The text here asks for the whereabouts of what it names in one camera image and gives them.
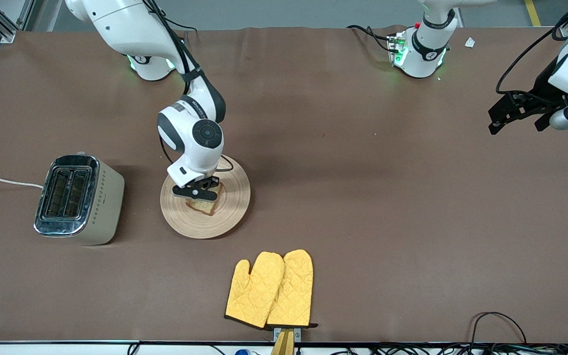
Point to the slice of brown toast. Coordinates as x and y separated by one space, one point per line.
204 206

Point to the aluminium frame profile with bracket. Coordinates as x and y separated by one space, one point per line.
284 345

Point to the beige chrome two-slot toaster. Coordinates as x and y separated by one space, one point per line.
101 207

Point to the small blue object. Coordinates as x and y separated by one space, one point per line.
242 352

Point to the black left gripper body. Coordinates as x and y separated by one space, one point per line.
543 89

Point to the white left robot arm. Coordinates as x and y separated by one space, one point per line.
424 49

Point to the yellow quilted oven mitt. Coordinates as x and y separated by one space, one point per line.
294 291
252 296

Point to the small white paper scrap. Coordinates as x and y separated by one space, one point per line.
470 42

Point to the round wooden plate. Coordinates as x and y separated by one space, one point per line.
234 197

